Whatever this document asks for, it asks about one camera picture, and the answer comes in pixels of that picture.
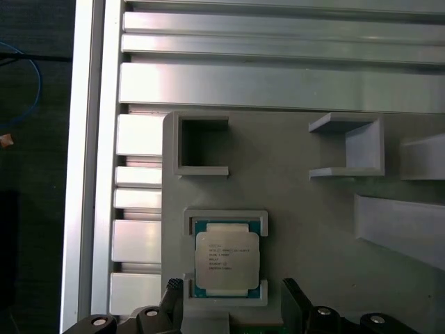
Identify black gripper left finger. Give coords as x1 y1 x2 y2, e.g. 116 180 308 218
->
62 277 186 334

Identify silver CPU with green edge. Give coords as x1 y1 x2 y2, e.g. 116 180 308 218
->
193 218 262 300

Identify thin blue cable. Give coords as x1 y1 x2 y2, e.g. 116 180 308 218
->
0 40 43 133

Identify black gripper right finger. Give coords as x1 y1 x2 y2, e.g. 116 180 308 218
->
281 277 408 334

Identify grey plastic parts rack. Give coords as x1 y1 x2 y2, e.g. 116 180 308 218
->
161 111 445 334

